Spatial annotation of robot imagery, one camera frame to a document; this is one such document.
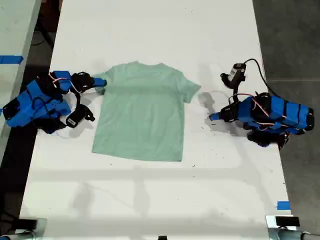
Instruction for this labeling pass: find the pale side table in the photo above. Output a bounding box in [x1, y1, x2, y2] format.
[0, 0, 43, 161]

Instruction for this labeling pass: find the pale green T-shirt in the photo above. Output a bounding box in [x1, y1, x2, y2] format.
[91, 60, 202, 163]

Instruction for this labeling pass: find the silver metal stand bracket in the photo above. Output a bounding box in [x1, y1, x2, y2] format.
[265, 214, 320, 240]
[0, 218, 48, 240]

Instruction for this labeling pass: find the camera black cable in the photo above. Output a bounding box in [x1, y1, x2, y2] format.
[242, 58, 277, 98]

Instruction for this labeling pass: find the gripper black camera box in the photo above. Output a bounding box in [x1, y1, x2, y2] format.
[219, 63, 248, 89]
[65, 104, 96, 129]

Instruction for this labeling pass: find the small black box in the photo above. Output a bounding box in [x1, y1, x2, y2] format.
[275, 216, 301, 227]
[18, 218, 38, 230]

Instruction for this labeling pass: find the long blue tape strip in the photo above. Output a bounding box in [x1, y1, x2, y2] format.
[0, 55, 25, 65]

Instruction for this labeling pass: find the short blue tape strip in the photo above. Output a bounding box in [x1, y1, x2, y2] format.
[276, 200, 292, 211]

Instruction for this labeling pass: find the black floor cable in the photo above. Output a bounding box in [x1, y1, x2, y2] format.
[31, 23, 55, 50]

